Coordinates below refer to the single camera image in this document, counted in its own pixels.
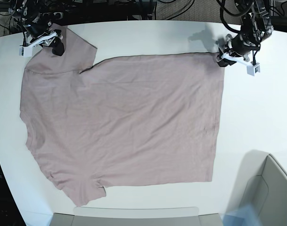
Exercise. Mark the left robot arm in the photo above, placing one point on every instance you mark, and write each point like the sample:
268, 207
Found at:
255, 27

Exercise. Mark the grey bin bottom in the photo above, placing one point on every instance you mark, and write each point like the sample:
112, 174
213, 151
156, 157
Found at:
84, 216

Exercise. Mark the grey bin right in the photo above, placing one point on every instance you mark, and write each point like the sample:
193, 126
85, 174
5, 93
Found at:
264, 202

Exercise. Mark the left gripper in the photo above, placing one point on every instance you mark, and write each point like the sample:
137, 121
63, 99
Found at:
239, 45

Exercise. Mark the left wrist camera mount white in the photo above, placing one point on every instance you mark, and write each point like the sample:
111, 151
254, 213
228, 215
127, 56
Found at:
251, 67

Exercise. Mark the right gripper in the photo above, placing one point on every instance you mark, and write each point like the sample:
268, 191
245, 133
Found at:
41, 28

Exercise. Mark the grey bin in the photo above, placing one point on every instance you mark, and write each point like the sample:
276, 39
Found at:
84, 216
264, 202

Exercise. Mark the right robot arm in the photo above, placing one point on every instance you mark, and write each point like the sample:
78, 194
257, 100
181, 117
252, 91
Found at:
27, 9

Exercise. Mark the pink T-shirt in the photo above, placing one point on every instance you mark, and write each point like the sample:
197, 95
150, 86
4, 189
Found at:
125, 121

